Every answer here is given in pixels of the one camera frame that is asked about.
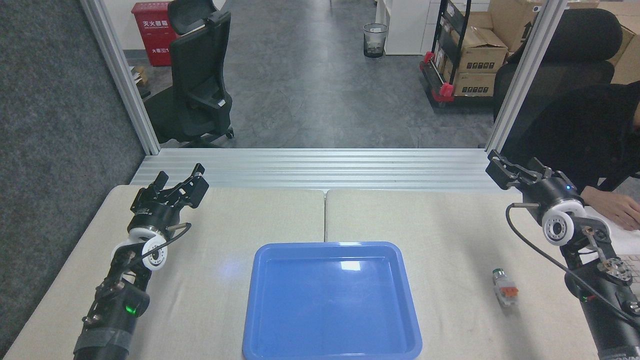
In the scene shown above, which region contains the plain cardboard box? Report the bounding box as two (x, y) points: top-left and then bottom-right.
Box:
(610, 25), (640, 85)

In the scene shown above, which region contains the person's hand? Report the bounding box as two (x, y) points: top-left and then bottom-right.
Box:
(580, 186), (640, 232)

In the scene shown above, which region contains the flat cardboard box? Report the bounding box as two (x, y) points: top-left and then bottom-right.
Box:
(452, 72), (497, 97)

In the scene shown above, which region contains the open cardboard box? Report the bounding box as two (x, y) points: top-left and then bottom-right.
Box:
(450, 27), (509, 75)

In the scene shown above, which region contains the grey orange switch part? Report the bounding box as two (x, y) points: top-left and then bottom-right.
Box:
(492, 268), (519, 308)

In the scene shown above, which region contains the white desk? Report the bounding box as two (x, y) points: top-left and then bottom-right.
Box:
(582, 205), (640, 281)

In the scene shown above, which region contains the white keyboard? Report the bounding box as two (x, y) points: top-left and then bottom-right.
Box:
(617, 255), (640, 291)

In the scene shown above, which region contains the red fire extinguisher box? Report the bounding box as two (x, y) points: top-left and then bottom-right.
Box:
(131, 1), (178, 67)

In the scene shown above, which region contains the blue plastic tray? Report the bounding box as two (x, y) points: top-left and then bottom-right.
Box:
(242, 241), (423, 360)

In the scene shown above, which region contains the black office chair with headrest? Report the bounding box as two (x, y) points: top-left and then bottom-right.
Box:
(144, 0), (235, 148)

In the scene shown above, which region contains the silver aluminium post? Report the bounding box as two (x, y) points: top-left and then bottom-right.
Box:
(485, 0), (568, 153)
(80, 0), (161, 156)

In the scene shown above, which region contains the white cabinet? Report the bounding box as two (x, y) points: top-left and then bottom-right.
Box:
(375, 0), (441, 56)

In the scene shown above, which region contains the black red trolley cart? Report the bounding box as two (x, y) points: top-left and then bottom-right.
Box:
(419, 0), (506, 108)

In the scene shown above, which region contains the large cardboard box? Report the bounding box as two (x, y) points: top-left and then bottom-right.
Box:
(487, 0), (546, 52)

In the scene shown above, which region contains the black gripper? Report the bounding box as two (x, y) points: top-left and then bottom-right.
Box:
(486, 149), (586, 221)
(128, 163), (210, 236)

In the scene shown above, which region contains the silver aluminium rail base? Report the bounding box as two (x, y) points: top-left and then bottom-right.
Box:
(131, 148), (521, 193)

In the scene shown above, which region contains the person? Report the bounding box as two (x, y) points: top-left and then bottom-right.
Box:
(501, 81), (640, 193)

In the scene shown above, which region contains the black mesh trash bin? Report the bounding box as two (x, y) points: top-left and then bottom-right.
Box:
(363, 23), (389, 59)

